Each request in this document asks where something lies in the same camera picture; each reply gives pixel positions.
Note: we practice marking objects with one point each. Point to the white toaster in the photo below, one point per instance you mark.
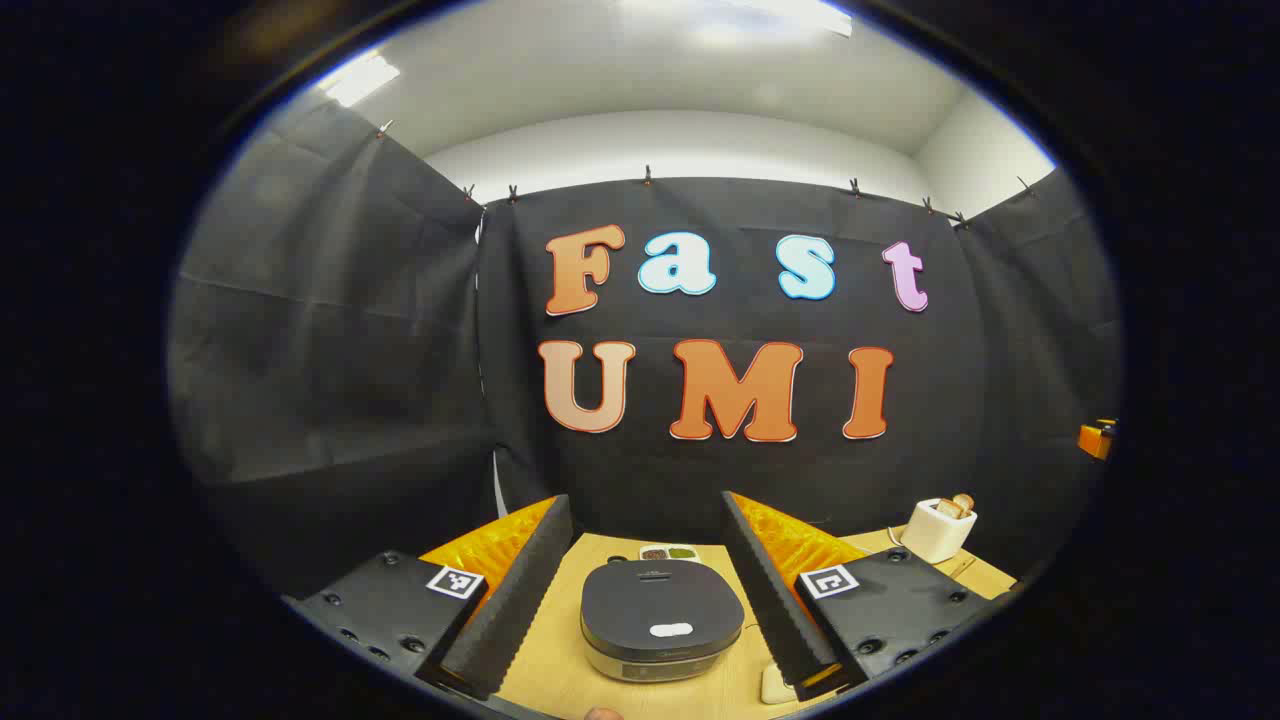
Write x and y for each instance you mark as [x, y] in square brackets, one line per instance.
[935, 535]

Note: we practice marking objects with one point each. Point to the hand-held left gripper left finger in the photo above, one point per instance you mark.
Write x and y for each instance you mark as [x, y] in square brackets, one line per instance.
[520, 610]

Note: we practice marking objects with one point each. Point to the white divided bean dish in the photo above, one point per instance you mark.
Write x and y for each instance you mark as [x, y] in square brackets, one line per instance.
[668, 552]

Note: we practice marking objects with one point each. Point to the dark grey rice cooker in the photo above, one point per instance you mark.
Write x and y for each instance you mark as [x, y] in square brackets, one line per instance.
[660, 610]

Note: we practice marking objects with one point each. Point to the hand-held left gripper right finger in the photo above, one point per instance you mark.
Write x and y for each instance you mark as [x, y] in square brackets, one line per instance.
[775, 610]

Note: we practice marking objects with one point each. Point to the toasted bread slice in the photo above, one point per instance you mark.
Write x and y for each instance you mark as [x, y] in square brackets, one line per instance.
[964, 502]
[948, 509]

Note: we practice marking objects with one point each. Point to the row of black cloth clips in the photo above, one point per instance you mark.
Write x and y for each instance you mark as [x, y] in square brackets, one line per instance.
[648, 176]

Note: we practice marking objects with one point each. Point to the black backdrop cloth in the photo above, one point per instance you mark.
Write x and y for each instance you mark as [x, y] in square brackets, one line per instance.
[400, 350]

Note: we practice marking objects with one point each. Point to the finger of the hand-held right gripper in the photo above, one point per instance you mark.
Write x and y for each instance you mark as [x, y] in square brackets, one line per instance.
[1095, 438]

